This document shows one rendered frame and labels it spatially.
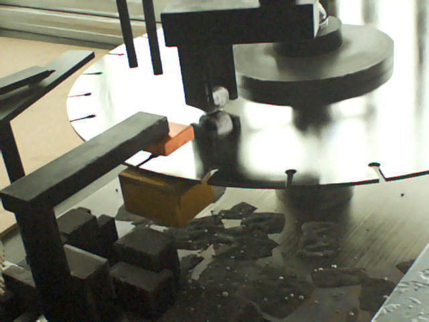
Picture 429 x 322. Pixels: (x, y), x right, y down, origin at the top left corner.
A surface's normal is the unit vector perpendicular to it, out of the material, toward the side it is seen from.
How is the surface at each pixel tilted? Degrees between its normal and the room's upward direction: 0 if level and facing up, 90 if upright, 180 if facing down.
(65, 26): 90
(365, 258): 0
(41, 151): 0
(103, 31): 90
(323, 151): 0
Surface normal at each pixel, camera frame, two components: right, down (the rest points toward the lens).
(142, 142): 0.79, 0.19
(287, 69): -0.16, -0.83
